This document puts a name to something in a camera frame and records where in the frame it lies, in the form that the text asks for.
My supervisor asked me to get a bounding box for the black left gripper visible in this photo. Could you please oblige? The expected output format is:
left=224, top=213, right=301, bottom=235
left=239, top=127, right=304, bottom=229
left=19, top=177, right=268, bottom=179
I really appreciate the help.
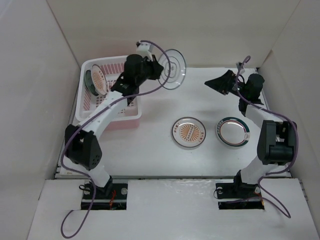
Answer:
left=135, top=54, right=163, bottom=86

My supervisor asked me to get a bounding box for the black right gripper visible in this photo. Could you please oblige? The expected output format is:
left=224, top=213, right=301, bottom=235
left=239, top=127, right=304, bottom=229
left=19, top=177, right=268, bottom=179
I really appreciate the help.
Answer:
left=204, top=70, right=248, bottom=99

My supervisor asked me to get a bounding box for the white plate grey rim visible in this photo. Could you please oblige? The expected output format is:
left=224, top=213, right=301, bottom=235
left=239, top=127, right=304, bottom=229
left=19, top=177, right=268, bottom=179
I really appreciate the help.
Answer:
left=158, top=49, right=187, bottom=90

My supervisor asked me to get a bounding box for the orange sunburst plate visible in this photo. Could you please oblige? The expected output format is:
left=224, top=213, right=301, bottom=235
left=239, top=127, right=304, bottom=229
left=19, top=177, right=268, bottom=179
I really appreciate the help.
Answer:
left=171, top=116, right=207, bottom=149
left=91, top=64, right=108, bottom=96

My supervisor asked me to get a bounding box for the blue floral plate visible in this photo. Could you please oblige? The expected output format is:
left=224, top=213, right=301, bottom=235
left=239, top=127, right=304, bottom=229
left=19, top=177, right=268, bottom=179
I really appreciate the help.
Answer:
left=84, top=70, right=99, bottom=96

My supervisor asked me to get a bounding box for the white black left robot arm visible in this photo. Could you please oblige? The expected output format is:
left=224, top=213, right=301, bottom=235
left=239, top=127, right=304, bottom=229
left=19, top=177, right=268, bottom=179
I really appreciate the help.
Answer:
left=64, top=54, right=164, bottom=199

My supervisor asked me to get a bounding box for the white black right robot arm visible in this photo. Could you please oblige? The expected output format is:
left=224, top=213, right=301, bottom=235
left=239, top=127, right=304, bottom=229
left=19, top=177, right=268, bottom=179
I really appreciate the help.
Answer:
left=204, top=70, right=299, bottom=199

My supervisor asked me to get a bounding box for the white pink dish rack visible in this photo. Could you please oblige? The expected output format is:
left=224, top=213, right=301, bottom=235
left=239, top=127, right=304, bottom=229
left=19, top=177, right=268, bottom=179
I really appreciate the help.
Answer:
left=75, top=55, right=142, bottom=131

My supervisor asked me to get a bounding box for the green red rimmed plate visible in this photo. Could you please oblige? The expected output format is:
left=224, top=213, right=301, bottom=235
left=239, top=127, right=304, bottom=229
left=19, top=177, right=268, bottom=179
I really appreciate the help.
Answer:
left=215, top=117, right=251, bottom=148

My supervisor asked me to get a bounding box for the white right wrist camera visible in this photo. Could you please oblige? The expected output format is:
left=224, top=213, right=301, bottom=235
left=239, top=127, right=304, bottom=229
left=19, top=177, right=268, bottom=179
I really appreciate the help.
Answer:
left=236, top=61, right=245, bottom=75

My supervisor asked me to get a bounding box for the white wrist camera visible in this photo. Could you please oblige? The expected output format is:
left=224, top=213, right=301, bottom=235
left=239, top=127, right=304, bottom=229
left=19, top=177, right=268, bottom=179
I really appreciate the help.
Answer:
left=136, top=41, right=153, bottom=62
left=236, top=61, right=245, bottom=75

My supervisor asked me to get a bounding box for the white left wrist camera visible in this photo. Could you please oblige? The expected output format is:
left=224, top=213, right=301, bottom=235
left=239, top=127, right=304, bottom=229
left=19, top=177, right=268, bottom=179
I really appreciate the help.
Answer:
left=136, top=41, right=153, bottom=62

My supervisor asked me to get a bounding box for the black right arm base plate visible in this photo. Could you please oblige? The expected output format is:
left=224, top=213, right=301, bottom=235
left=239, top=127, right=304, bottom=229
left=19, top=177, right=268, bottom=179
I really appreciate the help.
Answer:
left=215, top=182, right=265, bottom=210

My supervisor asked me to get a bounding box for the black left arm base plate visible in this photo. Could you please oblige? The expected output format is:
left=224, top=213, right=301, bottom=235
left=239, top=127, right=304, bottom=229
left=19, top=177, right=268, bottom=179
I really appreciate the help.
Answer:
left=78, top=182, right=128, bottom=211

